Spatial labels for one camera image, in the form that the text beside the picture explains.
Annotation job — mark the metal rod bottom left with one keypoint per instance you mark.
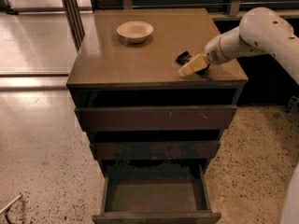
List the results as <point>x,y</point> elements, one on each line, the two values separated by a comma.
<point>9,205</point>

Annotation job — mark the top drawer front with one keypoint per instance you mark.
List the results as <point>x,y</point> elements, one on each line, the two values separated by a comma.
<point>155,118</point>

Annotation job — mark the open bottom drawer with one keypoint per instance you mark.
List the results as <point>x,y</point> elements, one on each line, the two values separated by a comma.
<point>169,193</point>

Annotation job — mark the metal window frame post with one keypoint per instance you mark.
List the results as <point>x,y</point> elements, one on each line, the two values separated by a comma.
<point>74,20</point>

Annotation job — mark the middle drawer front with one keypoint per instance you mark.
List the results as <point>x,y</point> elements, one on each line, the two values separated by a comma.
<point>155,150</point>

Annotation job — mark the white ceramic bowl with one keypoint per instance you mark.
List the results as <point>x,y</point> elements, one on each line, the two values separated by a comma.
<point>135,31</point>

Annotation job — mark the brown drawer cabinet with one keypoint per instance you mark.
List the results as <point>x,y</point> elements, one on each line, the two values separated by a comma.
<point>111,72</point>

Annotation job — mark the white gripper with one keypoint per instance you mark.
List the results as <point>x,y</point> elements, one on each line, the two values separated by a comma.
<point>213,51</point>

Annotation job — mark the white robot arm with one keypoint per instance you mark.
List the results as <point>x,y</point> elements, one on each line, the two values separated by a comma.
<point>254,179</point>

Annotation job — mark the black rxbar chocolate bar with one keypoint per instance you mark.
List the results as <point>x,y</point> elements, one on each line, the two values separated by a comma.
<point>183,57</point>

